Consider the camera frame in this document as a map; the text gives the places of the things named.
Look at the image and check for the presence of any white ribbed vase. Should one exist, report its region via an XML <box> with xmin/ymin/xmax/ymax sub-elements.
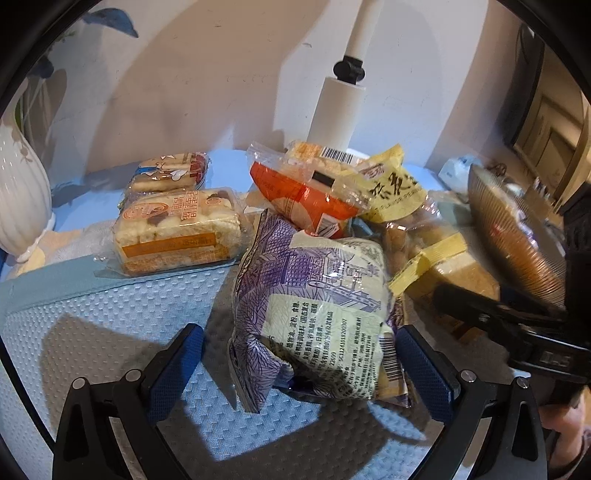
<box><xmin>0</xmin><ymin>113</ymin><xmax>52</xmax><ymax>261</ymax></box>

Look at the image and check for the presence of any orange clear cracker packet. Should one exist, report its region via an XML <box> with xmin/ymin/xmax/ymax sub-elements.
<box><xmin>247</xmin><ymin>141</ymin><xmax>372</xmax><ymax>238</ymax></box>

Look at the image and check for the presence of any ribbed brown glass bowl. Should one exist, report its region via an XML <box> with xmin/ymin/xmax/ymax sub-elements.
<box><xmin>467</xmin><ymin>164</ymin><xmax>571</xmax><ymax>310</ymax></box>

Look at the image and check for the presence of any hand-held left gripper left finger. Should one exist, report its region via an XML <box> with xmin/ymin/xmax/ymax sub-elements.
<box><xmin>52</xmin><ymin>323</ymin><xmax>205</xmax><ymax>480</ymax></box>

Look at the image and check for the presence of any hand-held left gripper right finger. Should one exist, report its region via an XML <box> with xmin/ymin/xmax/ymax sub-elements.
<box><xmin>396</xmin><ymin>324</ymin><xmax>548</xmax><ymax>480</ymax></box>

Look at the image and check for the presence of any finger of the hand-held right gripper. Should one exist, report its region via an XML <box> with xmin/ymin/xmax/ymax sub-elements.
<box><xmin>433</xmin><ymin>282</ymin><xmax>522</xmax><ymax>344</ymax></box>
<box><xmin>501</xmin><ymin>284</ymin><xmax>570</xmax><ymax>320</ymax></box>

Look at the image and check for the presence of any purple printed snack bag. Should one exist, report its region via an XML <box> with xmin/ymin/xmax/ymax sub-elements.
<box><xmin>228</xmin><ymin>210</ymin><xmax>411</xmax><ymax>414</ymax></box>

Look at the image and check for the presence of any light blue textured mat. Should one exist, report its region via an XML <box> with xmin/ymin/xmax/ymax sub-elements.
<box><xmin>0</xmin><ymin>265</ymin><xmax>509</xmax><ymax>480</ymax></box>

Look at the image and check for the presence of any person's right hand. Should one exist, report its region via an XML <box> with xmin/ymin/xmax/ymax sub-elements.
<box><xmin>538</xmin><ymin>405</ymin><xmax>591</xmax><ymax>480</ymax></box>

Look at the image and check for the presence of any orange label rice cake packet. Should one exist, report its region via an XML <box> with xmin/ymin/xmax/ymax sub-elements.
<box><xmin>95</xmin><ymin>187</ymin><xmax>252</xmax><ymax>278</ymax></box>

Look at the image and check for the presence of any yellow-label bread packet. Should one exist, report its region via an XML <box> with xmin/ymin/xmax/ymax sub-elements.
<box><xmin>360</xmin><ymin>144</ymin><xmax>469</xmax><ymax>296</ymax></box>

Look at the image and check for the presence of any white desk lamp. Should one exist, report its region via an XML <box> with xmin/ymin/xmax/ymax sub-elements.
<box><xmin>307</xmin><ymin>0</ymin><xmax>384</xmax><ymax>160</ymax></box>

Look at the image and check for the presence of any white face mask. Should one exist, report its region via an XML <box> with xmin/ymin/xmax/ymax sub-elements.
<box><xmin>438</xmin><ymin>157</ymin><xmax>476</xmax><ymax>192</ymax></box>

